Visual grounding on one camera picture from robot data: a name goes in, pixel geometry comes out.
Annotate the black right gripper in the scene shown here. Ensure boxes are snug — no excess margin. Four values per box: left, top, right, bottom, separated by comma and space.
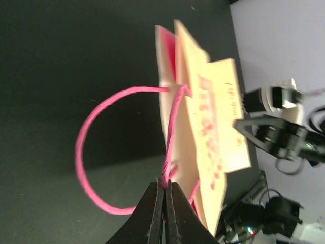
235, 115, 324, 165

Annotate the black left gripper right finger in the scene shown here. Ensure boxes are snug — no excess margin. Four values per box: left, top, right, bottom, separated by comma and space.
165, 181, 218, 244

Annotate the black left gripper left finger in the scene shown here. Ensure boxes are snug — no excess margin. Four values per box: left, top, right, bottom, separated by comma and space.
107, 179, 164, 244

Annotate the cream cakes paper bag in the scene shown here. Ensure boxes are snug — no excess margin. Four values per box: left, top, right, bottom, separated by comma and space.
75, 20, 251, 234

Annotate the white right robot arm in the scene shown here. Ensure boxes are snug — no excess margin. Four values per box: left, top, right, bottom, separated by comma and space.
217, 115, 324, 238

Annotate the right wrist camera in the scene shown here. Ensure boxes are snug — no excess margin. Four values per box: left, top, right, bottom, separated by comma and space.
242, 78, 305, 125

